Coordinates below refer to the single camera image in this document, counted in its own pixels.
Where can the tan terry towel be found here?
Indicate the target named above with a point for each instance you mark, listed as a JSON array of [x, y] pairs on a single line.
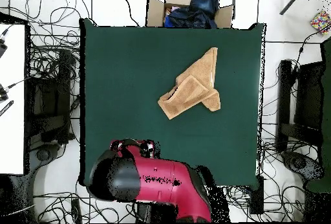
[[196, 79]]

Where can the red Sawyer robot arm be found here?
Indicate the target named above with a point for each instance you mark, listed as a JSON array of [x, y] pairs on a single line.
[[160, 182]]

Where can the multicoloured speckled item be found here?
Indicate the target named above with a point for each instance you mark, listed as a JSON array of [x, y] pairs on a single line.
[[320, 22]]

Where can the black power strip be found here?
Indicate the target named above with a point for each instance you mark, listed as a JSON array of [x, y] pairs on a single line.
[[76, 211], [256, 195]]

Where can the dark green table cloth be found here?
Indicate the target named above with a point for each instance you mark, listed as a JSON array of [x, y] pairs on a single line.
[[124, 66]]

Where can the grey round stand base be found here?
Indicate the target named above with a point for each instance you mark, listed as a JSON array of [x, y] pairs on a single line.
[[43, 154], [300, 163]]

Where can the black equipment stand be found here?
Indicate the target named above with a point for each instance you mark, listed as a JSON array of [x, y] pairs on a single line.
[[307, 92], [49, 99]]

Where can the white table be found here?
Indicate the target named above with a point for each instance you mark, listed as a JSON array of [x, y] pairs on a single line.
[[13, 117]]

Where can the black slotted strip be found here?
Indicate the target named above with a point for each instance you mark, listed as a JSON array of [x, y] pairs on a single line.
[[6, 108]]

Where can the open cardboard box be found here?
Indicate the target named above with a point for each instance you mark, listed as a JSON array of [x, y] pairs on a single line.
[[155, 11]]

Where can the dark blue clothing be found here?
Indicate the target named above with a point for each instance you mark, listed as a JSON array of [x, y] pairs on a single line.
[[201, 6]]

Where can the grey metal bar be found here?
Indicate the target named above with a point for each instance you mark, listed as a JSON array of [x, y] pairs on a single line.
[[292, 1]]

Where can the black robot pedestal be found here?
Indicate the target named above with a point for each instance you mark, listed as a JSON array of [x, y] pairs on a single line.
[[160, 213]]

